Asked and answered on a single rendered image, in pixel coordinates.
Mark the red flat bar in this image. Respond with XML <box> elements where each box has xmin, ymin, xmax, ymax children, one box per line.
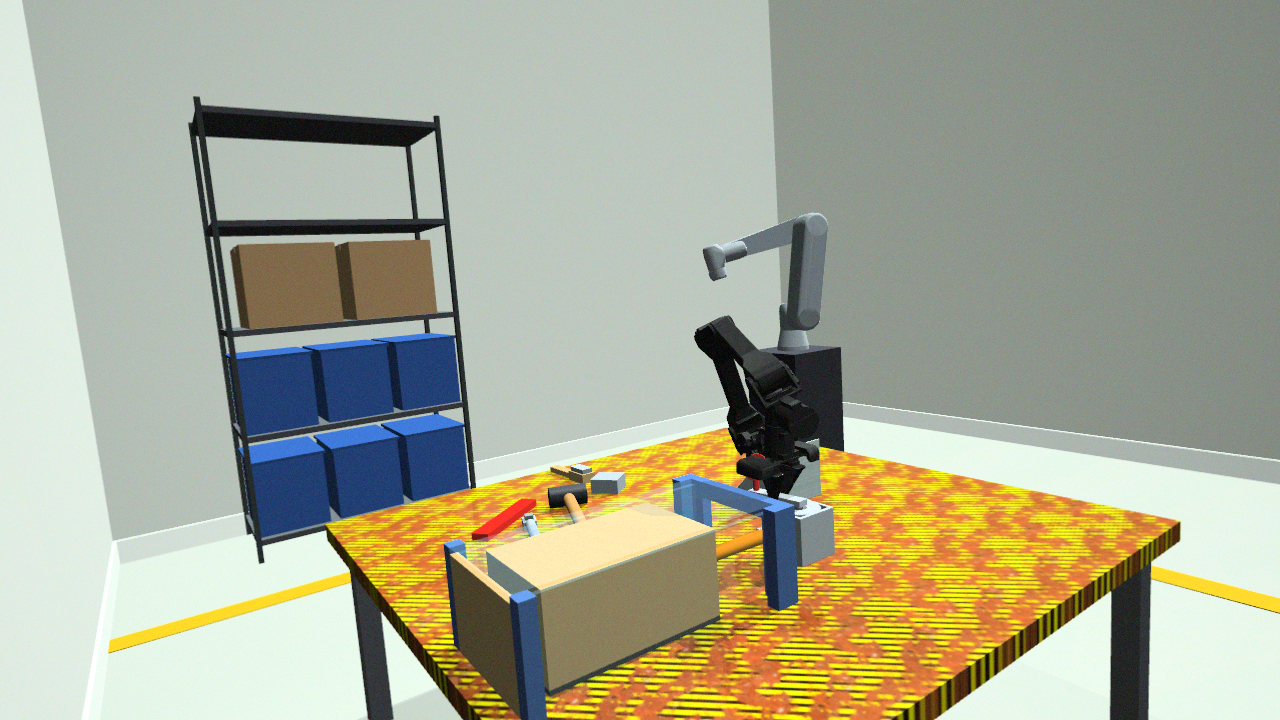
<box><xmin>472</xmin><ymin>498</ymin><xmax>538</xmax><ymax>541</ymax></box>

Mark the mallet with dark grey head and wooden handle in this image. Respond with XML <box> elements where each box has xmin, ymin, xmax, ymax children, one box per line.
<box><xmin>548</xmin><ymin>483</ymin><xmax>588</xmax><ymax>512</ymax></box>

